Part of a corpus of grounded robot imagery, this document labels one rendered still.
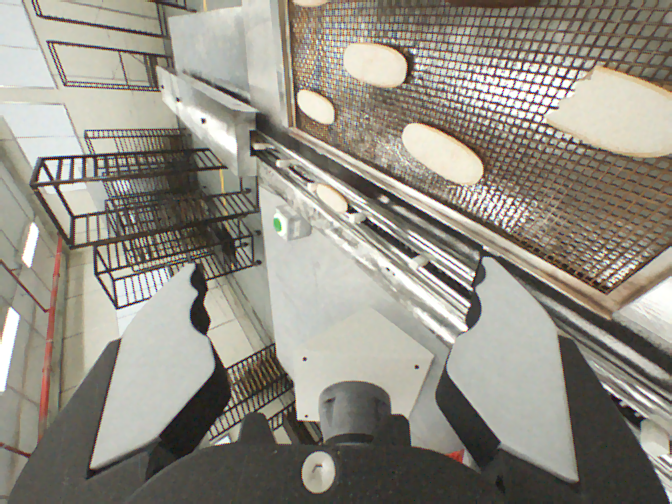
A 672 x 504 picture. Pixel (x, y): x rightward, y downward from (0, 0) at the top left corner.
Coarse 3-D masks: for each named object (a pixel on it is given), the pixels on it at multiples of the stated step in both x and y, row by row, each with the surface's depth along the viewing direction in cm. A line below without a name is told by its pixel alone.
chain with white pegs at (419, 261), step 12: (156, 72) 176; (276, 156) 63; (312, 180) 54; (348, 204) 47; (360, 216) 43; (396, 240) 40; (420, 264) 35; (432, 264) 36; (444, 276) 34; (612, 396) 23; (624, 408) 22; (648, 420) 21; (648, 432) 20; (660, 432) 20; (648, 444) 19; (660, 444) 19
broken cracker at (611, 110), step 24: (600, 72) 13; (576, 96) 14; (600, 96) 14; (624, 96) 13; (648, 96) 12; (552, 120) 16; (576, 120) 15; (600, 120) 14; (624, 120) 13; (648, 120) 13; (600, 144) 15; (624, 144) 14; (648, 144) 13
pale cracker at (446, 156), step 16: (416, 128) 25; (432, 128) 24; (416, 144) 25; (432, 144) 24; (448, 144) 23; (432, 160) 24; (448, 160) 23; (464, 160) 22; (448, 176) 24; (464, 176) 23; (480, 176) 22
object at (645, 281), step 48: (288, 0) 32; (288, 48) 36; (528, 48) 16; (624, 48) 13; (288, 96) 41; (432, 96) 23; (336, 144) 37; (384, 144) 30; (480, 144) 21; (528, 144) 18; (576, 144) 16; (576, 192) 17; (624, 192) 15; (480, 240) 24; (624, 240) 16; (576, 288) 19; (624, 288) 17
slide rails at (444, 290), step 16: (272, 160) 64; (288, 160) 58; (288, 176) 60; (352, 224) 46; (384, 224) 39; (384, 240) 40; (400, 240) 38; (400, 256) 39; (432, 256) 34; (416, 272) 37; (448, 272) 33; (432, 288) 36; (448, 288) 34; (464, 304) 32; (592, 368) 23; (608, 384) 22; (624, 400) 21; (640, 400) 21; (656, 416) 20; (640, 432) 21; (656, 464) 21
